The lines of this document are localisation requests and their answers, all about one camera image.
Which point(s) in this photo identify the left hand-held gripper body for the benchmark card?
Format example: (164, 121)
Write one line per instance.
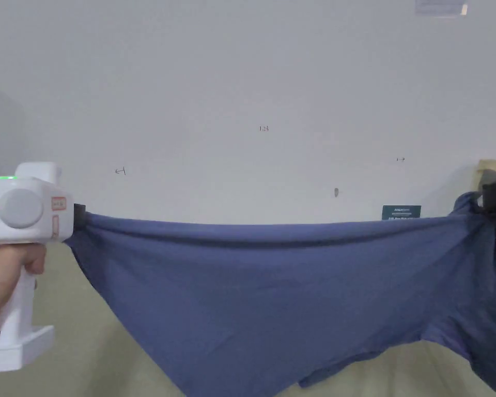
(20, 215)

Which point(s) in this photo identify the dark blue shirt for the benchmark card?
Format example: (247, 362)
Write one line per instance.
(281, 297)

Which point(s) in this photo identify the person's left hand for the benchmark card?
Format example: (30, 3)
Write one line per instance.
(4, 273)

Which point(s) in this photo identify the pale wooden board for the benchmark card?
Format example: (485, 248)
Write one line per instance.
(484, 173)

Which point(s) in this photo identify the dark green card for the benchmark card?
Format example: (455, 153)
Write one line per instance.
(401, 212)

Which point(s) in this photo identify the bed with beige sheet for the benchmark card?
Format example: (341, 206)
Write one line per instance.
(87, 339)

